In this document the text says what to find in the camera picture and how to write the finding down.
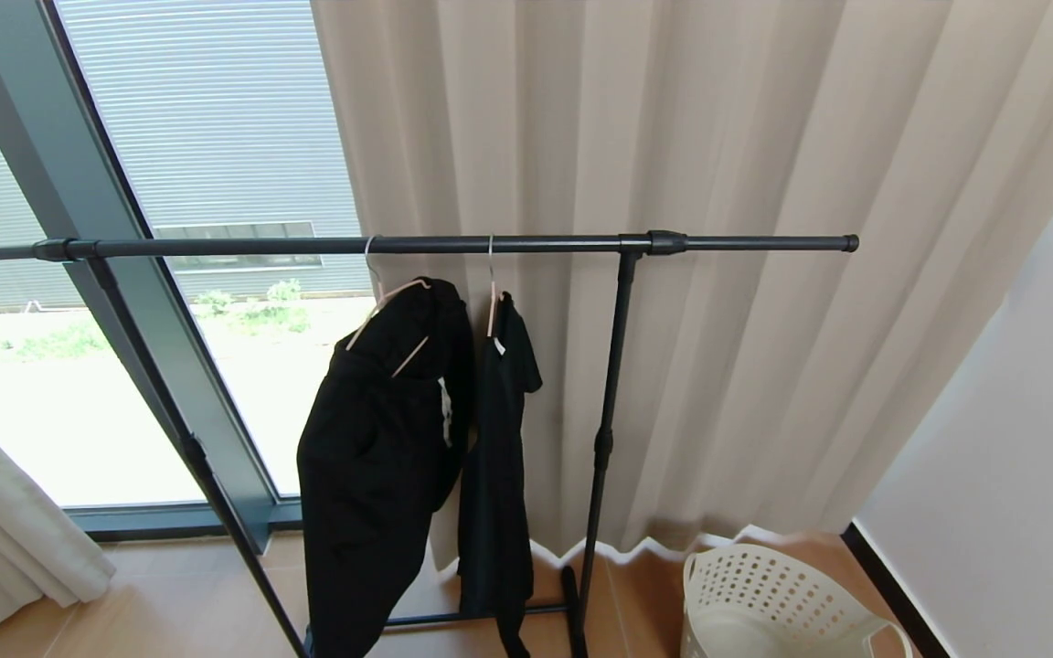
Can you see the pink clothes hanger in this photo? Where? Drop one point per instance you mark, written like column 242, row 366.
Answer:
column 492, row 315
column 380, row 300

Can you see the black garment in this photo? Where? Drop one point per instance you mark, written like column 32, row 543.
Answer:
column 494, row 475

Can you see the black shorts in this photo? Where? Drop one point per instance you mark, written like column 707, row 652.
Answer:
column 371, row 475

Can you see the black clothes rack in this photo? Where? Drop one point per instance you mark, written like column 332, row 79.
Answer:
column 536, row 244

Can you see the white laundry basket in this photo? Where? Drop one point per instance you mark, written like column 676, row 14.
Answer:
column 764, row 585

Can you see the beige curtain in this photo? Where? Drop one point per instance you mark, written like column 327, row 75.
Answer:
column 15, row 530
column 673, row 110

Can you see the window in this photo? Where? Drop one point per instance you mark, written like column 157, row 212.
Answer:
column 216, row 110

